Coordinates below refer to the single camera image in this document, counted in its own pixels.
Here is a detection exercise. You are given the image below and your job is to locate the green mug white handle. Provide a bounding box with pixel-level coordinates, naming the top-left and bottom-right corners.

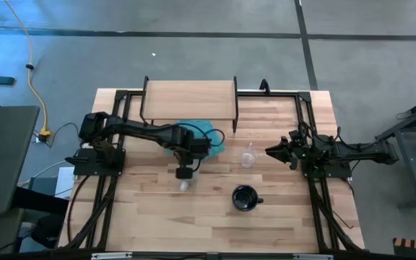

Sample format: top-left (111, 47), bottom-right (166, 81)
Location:
top-left (177, 177), bottom-right (196, 193)

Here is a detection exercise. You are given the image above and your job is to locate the yellow extension cable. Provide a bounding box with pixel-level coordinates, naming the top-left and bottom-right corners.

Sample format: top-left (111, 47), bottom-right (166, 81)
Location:
top-left (4, 0), bottom-right (53, 139)

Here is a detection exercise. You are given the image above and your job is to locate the silver aluminium bracket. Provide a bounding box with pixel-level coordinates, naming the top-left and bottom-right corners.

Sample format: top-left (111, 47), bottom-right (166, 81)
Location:
top-left (91, 252), bottom-right (134, 260)
top-left (292, 253), bottom-right (334, 260)

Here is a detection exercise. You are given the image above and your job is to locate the wooden shelf black frame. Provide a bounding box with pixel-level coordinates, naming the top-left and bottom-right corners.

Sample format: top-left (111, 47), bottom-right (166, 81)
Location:
top-left (139, 75), bottom-right (240, 134)

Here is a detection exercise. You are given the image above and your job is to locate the teal microfibre cloth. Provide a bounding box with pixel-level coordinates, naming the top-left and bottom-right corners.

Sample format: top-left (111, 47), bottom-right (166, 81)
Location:
top-left (164, 118), bottom-right (227, 158)

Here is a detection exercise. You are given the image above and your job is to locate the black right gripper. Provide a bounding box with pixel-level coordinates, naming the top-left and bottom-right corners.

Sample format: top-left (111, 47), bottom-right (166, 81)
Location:
top-left (265, 129), bottom-right (305, 171)

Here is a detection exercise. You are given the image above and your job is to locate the dark blue speckled mug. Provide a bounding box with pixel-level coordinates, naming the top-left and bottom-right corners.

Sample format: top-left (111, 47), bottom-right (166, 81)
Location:
top-left (231, 184), bottom-right (265, 213)

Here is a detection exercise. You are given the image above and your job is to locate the grey metal cart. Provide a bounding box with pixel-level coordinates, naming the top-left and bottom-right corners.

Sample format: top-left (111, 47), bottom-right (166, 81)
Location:
top-left (375, 92), bottom-right (416, 210)

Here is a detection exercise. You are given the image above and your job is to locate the white paper box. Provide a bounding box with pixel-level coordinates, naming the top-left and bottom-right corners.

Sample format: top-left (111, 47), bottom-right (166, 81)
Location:
top-left (55, 166), bottom-right (76, 199)

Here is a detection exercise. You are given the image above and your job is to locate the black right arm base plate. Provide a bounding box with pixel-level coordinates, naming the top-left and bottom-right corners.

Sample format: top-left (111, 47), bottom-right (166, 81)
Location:
top-left (300, 149), bottom-right (353, 179)

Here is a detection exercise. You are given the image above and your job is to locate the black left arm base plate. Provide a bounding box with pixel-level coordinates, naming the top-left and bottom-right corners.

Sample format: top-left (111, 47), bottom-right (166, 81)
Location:
top-left (72, 147), bottom-right (126, 177)

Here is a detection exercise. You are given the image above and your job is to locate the black aluminium table frame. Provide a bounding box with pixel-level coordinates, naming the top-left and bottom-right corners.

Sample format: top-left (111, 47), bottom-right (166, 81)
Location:
top-left (58, 88), bottom-right (367, 256)

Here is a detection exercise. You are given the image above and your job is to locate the clear glass cup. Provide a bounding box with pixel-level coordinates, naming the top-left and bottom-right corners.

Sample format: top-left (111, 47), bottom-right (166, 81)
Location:
top-left (239, 142), bottom-right (259, 169)

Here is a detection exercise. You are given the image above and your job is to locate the black office chair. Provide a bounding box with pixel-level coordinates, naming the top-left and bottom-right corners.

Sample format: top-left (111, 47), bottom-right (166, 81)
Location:
top-left (11, 186), bottom-right (70, 250)

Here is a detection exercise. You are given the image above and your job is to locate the grey desk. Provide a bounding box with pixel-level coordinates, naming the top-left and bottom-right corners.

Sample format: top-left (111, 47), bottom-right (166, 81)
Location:
top-left (0, 105), bottom-right (41, 217)

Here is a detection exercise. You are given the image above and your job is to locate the orange black striped block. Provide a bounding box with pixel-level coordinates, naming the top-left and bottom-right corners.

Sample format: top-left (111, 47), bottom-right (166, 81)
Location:
top-left (392, 237), bottom-right (416, 258)

